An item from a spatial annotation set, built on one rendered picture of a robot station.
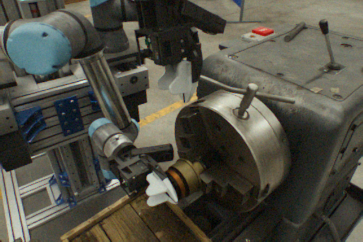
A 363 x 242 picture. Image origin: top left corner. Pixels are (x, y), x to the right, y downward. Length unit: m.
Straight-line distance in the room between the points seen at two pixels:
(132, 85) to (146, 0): 0.69
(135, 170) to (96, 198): 1.16
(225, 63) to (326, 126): 0.33
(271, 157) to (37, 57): 0.57
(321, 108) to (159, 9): 0.45
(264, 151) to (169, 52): 0.33
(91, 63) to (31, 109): 0.40
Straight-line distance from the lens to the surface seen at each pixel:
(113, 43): 1.16
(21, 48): 0.70
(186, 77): 0.49
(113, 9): 1.13
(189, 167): 0.66
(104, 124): 0.82
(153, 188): 0.65
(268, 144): 0.66
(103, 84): 0.85
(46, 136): 1.25
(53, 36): 0.68
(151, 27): 0.45
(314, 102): 0.72
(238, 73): 0.81
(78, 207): 1.82
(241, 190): 0.66
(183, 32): 0.45
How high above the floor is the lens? 1.60
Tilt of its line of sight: 34 degrees down
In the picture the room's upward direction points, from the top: straight up
